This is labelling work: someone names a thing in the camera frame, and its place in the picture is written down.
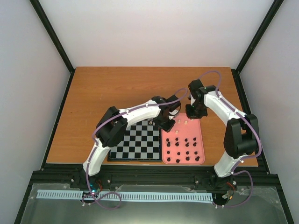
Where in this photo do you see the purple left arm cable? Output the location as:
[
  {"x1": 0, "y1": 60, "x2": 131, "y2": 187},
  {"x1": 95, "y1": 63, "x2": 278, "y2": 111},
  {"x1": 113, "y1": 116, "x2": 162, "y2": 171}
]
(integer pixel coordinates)
[{"x1": 85, "y1": 88, "x2": 122, "y2": 210}]

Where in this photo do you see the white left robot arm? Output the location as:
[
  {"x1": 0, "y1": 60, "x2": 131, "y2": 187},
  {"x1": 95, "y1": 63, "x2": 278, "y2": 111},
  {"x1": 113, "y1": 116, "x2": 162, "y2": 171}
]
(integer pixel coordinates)
[{"x1": 80, "y1": 95, "x2": 181, "y2": 188}]

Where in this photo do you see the pink piece tray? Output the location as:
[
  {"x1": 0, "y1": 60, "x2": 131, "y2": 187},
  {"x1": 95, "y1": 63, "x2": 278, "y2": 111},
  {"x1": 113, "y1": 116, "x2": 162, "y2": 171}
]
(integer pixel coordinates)
[{"x1": 161, "y1": 113, "x2": 205, "y2": 166}]

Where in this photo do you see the black white chessboard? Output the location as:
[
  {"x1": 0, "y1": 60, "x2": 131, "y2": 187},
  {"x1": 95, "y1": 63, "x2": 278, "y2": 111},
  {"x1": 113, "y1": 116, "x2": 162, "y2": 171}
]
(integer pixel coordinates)
[{"x1": 107, "y1": 119, "x2": 162, "y2": 162}]

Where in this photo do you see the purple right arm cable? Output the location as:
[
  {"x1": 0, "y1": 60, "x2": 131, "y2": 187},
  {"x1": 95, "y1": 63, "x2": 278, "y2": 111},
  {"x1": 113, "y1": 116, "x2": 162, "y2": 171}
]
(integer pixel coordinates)
[{"x1": 197, "y1": 70, "x2": 261, "y2": 209}]

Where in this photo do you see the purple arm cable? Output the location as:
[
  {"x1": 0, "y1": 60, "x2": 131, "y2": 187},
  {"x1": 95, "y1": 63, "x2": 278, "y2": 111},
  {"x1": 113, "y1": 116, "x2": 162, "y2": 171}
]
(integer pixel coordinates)
[
  {"x1": 197, "y1": 70, "x2": 261, "y2": 209},
  {"x1": 85, "y1": 88, "x2": 122, "y2": 210}
]

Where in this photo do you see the light blue cable duct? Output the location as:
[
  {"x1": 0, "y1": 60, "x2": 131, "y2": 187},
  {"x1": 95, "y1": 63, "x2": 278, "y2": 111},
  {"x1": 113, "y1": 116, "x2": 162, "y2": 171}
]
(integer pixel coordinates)
[{"x1": 36, "y1": 189, "x2": 213, "y2": 203}]

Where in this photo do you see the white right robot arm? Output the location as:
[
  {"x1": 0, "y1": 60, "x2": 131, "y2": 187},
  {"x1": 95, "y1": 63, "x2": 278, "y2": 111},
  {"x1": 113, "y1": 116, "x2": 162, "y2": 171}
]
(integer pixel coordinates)
[{"x1": 185, "y1": 79, "x2": 262, "y2": 189}]

